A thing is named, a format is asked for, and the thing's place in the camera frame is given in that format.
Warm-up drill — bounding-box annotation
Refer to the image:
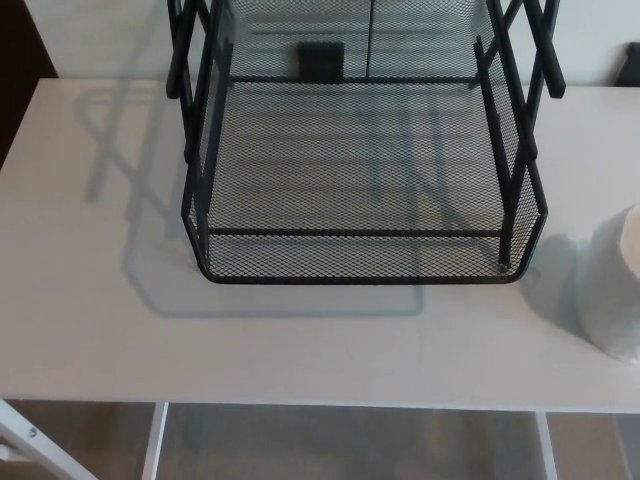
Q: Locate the white toilet paper roll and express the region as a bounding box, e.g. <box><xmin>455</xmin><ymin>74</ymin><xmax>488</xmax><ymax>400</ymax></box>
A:
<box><xmin>578</xmin><ymin>203</ymin><xmax>640</xmax><ymax>363</ymax></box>

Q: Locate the black mesh file tray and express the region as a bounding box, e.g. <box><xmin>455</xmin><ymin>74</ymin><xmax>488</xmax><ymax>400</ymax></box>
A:
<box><xmin>166</xmin><ymin>0</ymin><xmax>567</xmax><ymax>288</ymax></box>

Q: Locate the white cabinet with doors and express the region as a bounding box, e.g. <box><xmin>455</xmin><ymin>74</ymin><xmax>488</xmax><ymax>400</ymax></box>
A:
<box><xmin>43</xmin><ymin>0</ymin><xmax>640</xmax><ymax>87</ymax></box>

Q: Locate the dark brown wooden furniture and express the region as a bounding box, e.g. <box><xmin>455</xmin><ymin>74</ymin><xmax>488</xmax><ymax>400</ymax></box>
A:
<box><xmin>0</xmin><ymin>0</ymin><xmax>61</xmax><ymax>172</ymax></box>

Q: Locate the black rectangular cabinet handle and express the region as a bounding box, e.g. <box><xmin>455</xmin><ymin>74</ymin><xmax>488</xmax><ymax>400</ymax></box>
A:
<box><xmin>297</xmin><ymin>41</ymin><xmax>346</xmax><ymax>82</ymax></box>
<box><xmin>613</xmin><ymin>41</ymin><xmax>640</xmax><ymax>87</ymax></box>

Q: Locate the white metal-frame table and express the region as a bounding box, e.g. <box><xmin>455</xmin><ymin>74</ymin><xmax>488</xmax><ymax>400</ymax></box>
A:
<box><xmin>0</xmin><ymin>77</ymin><xmax>640</xmax><ymax>480</ymax></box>

